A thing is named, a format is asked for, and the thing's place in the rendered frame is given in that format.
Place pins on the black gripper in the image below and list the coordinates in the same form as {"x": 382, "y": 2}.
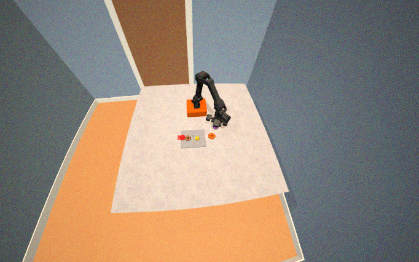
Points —
{"x": 209, "y": 116}

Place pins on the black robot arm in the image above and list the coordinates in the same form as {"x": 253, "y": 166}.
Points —
{"x": 218, "y": 102}

